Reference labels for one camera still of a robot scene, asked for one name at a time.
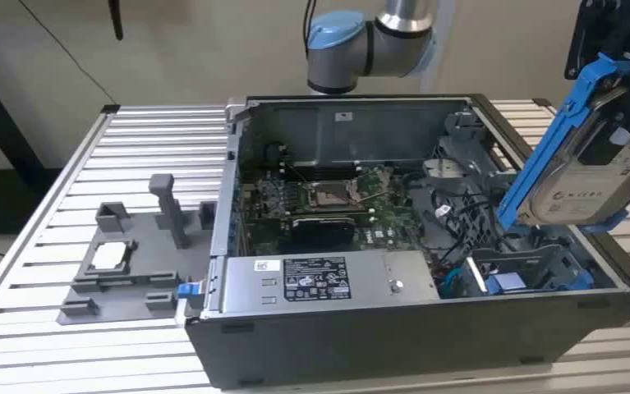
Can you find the hard disk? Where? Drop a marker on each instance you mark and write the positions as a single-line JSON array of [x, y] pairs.
[[566, 193]]

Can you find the disk with blue pad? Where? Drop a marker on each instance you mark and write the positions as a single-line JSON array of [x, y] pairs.
[[506, 284]]

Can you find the green motherboard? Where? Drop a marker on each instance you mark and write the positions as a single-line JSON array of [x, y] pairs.
[[396, 230]]

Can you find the CPU socket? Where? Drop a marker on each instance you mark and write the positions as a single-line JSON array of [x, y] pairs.
[[331, 197]]

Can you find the black graphics card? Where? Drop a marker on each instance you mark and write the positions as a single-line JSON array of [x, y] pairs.
[[321, 234]]

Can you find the silver power supply unit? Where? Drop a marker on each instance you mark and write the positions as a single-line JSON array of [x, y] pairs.
[[347, 295]]

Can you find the black open PC case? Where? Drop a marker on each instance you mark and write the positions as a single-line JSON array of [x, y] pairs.
[[347, 349]]

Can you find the blue case latch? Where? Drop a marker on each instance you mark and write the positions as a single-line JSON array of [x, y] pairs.
[[184, 290]]

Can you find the grey parts rack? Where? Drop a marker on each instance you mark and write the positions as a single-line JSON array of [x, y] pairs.
[[144, 246]]

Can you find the silver CPU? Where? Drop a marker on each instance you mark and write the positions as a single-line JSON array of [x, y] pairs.
[[108, 256]]

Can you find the black desk stand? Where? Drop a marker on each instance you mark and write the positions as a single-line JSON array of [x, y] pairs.
[[1, 197]]

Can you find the silver metal drive bracket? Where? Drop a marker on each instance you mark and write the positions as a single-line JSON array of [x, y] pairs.
[[448, 170]]

